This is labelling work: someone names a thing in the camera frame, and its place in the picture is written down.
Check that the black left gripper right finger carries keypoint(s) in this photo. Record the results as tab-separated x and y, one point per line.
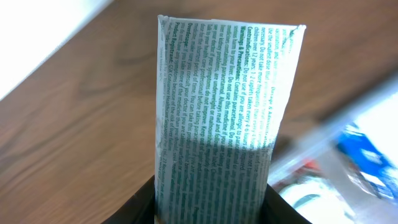
275	210

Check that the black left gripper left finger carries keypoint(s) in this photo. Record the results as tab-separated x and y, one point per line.
138	209

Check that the red medicine box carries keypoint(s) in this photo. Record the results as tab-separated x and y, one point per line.
308	167

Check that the blue fever patch box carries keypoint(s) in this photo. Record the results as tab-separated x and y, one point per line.
368	168

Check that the white green medicine box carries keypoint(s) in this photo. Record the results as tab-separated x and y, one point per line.
222	89

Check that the clear plastic container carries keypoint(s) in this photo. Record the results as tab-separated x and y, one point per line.
342	169

